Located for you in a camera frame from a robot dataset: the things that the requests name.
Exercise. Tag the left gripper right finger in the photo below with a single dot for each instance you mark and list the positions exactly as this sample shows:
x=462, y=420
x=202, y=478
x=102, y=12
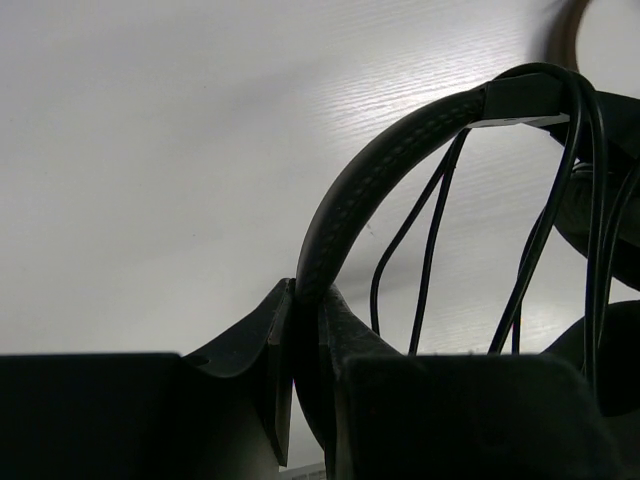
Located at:
x=360, y=380

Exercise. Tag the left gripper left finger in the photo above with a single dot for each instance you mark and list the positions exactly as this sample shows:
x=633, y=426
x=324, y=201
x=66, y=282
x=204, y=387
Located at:
x=257, y=348

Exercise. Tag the black headphones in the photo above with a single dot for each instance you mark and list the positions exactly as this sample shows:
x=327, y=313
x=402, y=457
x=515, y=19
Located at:
x=593, y=204

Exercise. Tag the brown headphones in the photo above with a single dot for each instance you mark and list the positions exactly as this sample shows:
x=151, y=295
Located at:
x=556, y=40

